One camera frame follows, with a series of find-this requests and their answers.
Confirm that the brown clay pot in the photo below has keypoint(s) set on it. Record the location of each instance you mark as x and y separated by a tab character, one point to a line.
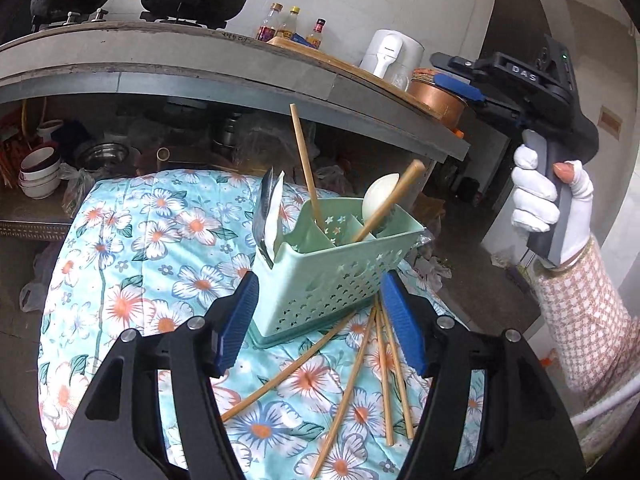
163	156

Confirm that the woven straw lid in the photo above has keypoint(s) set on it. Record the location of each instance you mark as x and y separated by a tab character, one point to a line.
425	75

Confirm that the floral printed blanket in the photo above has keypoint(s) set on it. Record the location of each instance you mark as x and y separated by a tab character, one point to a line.
125	270

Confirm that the black bin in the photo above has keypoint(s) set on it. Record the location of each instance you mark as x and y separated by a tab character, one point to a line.
468	187

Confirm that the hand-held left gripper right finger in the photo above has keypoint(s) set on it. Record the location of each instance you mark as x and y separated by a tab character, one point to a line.
402	320

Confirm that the dark green drip tray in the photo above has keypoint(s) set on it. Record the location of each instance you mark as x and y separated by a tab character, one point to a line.
270	337

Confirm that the wooden cutting board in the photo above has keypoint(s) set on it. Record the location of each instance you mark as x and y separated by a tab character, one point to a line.
345	65

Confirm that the red capped sauce bottle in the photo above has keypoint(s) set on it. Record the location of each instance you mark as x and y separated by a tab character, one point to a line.
316	35

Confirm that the gas stove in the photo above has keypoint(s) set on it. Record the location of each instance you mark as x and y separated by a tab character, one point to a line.
100	16

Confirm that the light green utensil holder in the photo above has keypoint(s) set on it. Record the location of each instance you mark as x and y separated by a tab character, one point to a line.
325	280

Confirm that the yellow capped sauce bottle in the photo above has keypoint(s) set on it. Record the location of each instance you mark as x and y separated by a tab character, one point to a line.
289	22

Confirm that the person's right forearm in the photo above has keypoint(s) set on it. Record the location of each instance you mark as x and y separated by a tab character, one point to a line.
585	320

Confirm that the large translucent plastic bag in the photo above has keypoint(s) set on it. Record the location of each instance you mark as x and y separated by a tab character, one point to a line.
260	140

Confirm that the metal spoon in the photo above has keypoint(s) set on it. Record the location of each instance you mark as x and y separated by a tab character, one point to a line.
261	220

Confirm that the grey concrete counter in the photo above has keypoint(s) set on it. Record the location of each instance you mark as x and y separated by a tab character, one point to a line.
200	65

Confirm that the white ceramic soup spoon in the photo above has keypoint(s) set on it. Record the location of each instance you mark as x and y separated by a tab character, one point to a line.
377	197
276	210

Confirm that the steel basin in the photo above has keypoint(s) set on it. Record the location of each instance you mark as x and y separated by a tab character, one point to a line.
105	156

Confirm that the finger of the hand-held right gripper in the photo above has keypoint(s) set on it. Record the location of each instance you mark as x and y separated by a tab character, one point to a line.
460	87
455	63

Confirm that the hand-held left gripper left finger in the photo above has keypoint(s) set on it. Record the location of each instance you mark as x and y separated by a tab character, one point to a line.
235	320

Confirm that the brown cardboard box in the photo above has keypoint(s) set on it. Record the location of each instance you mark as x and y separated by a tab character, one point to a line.
430	210

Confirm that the small clear plastic bag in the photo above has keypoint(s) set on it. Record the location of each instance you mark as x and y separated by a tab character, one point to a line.
401	80

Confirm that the person's right hand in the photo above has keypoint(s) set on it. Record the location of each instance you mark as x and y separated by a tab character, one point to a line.
535	200

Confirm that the copper pot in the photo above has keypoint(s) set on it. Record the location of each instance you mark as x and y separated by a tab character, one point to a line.
435	102

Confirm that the orange wall panel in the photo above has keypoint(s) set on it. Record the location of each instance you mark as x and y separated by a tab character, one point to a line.
610	121

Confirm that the crumpled clear plastic bag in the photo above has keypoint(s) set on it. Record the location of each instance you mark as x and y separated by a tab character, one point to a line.
75	185

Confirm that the dark sauce bottle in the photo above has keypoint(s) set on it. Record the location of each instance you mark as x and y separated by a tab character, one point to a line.
269	22

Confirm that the stack of white bowls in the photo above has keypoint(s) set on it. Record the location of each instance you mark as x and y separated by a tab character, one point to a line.
40	175

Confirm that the pile of plastic bags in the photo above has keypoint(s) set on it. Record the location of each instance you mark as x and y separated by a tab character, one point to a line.
432	262

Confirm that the white electric kettle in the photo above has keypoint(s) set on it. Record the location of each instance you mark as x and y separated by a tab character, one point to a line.
387	52

